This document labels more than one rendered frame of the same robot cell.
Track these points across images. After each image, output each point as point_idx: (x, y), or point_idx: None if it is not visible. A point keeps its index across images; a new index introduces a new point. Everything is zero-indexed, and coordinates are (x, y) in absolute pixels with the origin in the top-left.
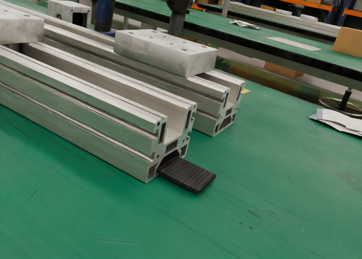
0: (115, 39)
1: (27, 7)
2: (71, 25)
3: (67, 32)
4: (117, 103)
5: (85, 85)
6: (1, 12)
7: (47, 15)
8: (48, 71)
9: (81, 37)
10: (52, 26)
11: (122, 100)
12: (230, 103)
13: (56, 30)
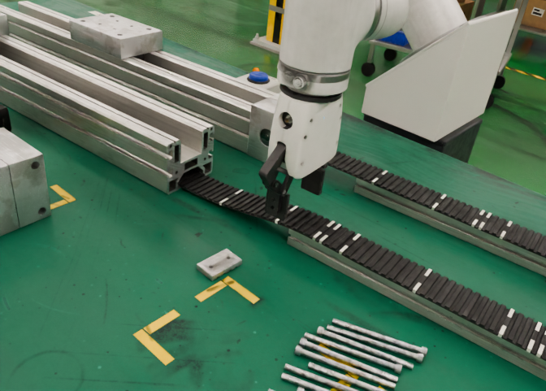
0: (7, 23)
1: None
2: (30, 70)
3: (42, 55)
4: (41, 6)
5: (52, 12)
6: (101, 21)
7: (58, 90)
8: (71, 18)
9: (29, 49)
10: (57, 62)
11: (36, 6)
12: None
13: (54, 56)
